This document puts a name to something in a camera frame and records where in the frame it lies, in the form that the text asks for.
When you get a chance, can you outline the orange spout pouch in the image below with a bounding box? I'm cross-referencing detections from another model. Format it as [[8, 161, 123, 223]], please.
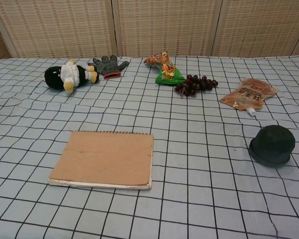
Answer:
[[219, 78, 279, 117]]

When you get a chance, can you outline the black and white plush doll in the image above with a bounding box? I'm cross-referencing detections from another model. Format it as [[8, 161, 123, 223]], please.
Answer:
[[44, 59, 100, 95]]

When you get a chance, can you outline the grey knitted work glove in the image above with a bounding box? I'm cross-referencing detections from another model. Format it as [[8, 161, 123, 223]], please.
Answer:
[[87, 55, 130, 80]]

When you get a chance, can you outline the green snack packet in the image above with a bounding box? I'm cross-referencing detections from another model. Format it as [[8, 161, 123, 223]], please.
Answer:
[[155, 63, 186, 86]]

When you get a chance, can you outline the dark red grape bunch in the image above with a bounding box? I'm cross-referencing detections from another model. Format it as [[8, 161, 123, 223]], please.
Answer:
[[174, 74, 219, 98]]

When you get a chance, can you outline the blue checkered tablecloth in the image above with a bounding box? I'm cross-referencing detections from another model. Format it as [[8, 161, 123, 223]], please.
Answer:
[[0, 55, 299, 239]]

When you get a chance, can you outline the orange snack packet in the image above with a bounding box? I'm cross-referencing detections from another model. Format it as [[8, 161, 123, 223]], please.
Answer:
[[143, 51, 175, 71]]

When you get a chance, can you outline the brown cover spiral notebook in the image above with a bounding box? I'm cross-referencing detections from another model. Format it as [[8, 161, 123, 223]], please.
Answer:
[[47, 130, 154, 191]]

